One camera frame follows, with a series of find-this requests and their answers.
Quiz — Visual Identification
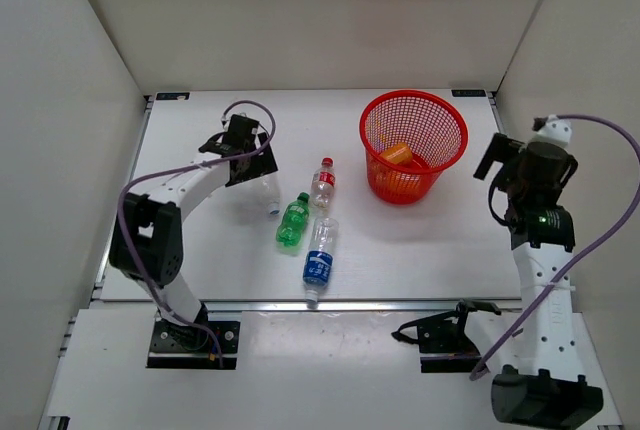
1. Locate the clear bottle red label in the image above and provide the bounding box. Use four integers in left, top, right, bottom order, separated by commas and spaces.
310, 157, 336, 210

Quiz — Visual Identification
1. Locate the clear bottle white cap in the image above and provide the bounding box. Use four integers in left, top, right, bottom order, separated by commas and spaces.
253, 172, 281, 216

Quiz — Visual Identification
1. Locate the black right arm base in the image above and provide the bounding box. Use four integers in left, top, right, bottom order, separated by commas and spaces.
391, 299, 501, 374

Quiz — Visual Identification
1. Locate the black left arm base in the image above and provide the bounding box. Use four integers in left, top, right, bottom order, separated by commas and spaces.
146, 315, 241, 370

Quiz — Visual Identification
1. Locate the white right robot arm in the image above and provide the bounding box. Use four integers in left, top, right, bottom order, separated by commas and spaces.
474, 133, 604, 429

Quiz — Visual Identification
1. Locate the orange soda bottle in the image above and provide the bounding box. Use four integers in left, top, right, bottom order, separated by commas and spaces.
375, 167, 420, 194

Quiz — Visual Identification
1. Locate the orange juice bottle gold cap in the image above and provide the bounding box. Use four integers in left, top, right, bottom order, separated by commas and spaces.
380, 142, 413, 166

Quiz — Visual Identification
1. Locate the green Sprite bottle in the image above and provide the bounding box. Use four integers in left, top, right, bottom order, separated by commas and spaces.
275, 192, 310, 253

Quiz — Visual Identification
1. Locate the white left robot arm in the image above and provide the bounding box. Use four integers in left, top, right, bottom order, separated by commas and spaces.
109, 114, 277, 350

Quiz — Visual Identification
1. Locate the aluminium table edge rail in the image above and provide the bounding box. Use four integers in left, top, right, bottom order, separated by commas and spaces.
89, 298, 531, 314

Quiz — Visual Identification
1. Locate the red mesh plastic bin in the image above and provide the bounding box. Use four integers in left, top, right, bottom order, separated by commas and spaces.
359, 89, 468, 205

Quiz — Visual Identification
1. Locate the clear bottle blue label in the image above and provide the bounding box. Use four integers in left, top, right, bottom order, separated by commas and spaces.
302, 217, 339, 309

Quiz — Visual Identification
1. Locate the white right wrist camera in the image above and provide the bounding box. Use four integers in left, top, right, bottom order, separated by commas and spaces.
530, 115, 572, 149

